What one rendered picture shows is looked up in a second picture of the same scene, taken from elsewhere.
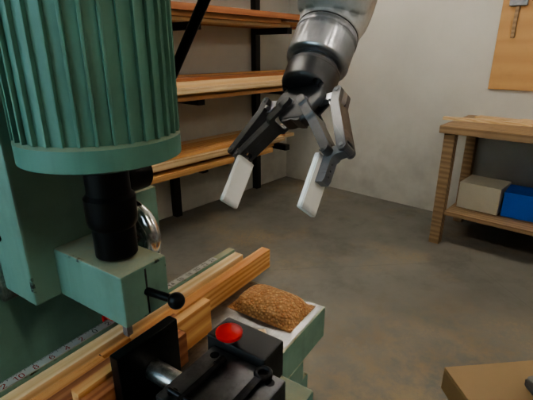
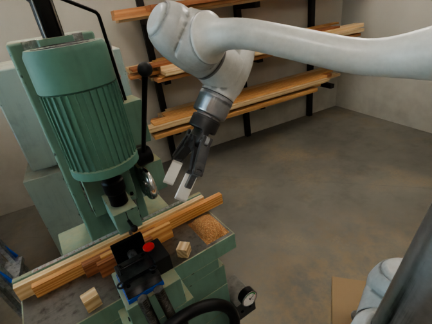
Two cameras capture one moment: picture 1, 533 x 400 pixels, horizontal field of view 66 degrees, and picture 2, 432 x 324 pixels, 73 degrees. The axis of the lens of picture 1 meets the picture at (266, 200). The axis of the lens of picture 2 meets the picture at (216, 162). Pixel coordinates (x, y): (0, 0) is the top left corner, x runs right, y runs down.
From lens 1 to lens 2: 0.46 m
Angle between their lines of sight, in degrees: 26
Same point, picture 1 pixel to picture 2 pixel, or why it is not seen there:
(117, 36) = (87, 133)
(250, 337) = (157, 250)
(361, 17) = (229, 89)
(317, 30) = (201, 100)
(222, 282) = (186, 212)
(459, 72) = not seen: outside the picture
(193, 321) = (159, 232)
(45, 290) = (99, 211)
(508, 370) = not seen: hidden behind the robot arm
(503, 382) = not seen: hidden behind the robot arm
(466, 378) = (341, 286)
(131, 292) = (119, 221)
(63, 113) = (75, 161)
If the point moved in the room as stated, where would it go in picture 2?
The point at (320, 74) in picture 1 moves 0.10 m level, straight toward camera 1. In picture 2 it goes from (200, 125) to (176, 143)
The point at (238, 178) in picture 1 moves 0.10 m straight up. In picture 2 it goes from (172, 171) to (164, 139)
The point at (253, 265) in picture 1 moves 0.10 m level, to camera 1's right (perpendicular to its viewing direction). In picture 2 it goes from (208, 203) to (235, 207)
